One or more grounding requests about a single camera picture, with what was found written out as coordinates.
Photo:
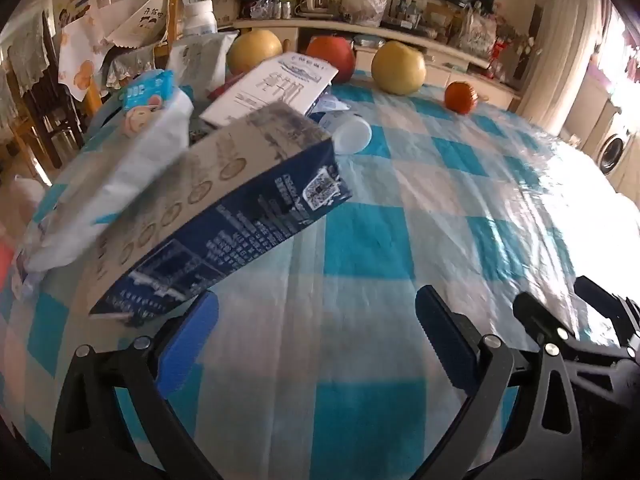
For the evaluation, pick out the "orange tangerine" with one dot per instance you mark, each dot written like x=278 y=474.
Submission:
x=461 y=97

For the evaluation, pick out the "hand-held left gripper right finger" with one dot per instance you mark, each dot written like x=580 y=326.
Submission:
x=447 y=340

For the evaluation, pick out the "silver printed pouch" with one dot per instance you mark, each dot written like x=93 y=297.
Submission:
x=200 y=62

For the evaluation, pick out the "white printed paper box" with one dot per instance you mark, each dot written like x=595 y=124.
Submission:
x=272 y=87

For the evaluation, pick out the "group of small glass jars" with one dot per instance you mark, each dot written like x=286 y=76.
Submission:
x=270 y=8

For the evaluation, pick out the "cream tv cabinet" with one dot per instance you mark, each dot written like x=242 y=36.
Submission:
x=450 y=57

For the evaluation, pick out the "red apple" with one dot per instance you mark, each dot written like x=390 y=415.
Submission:
x=332 y=57

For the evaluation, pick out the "white washing machine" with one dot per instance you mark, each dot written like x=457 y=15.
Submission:
x=615 y=152

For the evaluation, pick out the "white floral table cloth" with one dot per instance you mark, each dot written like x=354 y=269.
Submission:
x=82 y=60

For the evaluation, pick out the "cream curtain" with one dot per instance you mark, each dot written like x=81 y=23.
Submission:
x=560 y=35

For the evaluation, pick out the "white bottle blue label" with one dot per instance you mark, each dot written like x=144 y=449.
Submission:
x=199 y=17

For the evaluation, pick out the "white plastic shopping bag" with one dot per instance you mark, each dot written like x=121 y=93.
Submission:
x=475 y=25

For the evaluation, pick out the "yellow pear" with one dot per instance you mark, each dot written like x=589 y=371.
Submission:
x=398 y=67
x=255 y=52

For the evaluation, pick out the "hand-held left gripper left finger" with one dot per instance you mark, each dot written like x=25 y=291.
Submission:
x=187 y=342

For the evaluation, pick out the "blue and beige carton box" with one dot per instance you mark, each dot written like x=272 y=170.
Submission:
x=235 y=200

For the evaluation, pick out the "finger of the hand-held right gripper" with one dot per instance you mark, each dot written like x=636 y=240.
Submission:
x=537 y=317
x=607 y=307

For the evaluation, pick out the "white mesh food cover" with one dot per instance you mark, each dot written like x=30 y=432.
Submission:
x=130 y=5

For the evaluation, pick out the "clear zip plastic bag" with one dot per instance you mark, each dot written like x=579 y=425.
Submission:
x=364 y=4

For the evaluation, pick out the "green lace table cloth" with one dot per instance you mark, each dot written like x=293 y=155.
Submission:
x=132 y=67

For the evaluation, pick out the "blue white checkered tablecloth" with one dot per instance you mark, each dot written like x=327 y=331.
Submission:
x=410 y=240

